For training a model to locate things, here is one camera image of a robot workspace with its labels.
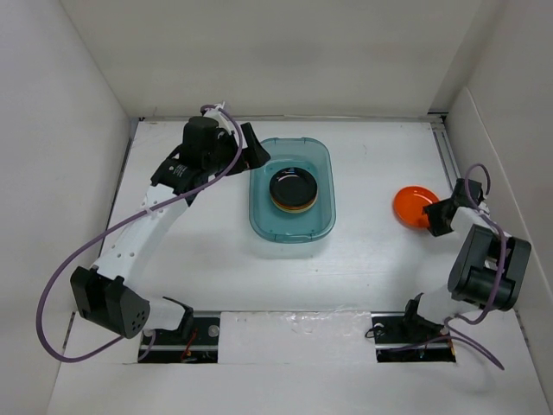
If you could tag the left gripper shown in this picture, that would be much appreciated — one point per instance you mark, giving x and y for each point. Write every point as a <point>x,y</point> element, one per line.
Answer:
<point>253,156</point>

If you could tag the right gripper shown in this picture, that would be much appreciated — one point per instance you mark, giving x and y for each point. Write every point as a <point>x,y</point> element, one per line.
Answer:
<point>436,227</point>

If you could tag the orange plate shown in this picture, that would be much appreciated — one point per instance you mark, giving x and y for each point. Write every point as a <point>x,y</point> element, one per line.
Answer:
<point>290,205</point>
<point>409,203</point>

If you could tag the black plate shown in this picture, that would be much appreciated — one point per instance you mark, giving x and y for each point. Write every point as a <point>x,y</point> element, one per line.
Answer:
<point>293,184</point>

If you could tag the green plate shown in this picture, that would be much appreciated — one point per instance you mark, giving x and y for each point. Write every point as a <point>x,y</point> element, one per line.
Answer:
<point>293,211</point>

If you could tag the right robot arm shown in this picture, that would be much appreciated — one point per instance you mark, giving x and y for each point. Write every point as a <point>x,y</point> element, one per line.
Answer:
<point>487,273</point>

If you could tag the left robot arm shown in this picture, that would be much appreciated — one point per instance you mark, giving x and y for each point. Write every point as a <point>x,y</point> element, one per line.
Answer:
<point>107,293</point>

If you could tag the teal transparent plastic bin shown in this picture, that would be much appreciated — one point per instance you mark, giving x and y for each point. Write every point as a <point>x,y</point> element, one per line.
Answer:
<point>276,226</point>

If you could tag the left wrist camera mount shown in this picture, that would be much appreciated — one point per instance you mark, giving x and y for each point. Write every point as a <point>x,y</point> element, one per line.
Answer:
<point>213,111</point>

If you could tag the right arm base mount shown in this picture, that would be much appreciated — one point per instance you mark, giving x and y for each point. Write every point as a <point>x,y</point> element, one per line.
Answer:
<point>399,340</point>

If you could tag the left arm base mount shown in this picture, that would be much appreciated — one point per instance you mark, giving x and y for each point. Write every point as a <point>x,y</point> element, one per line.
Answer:
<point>199,346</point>

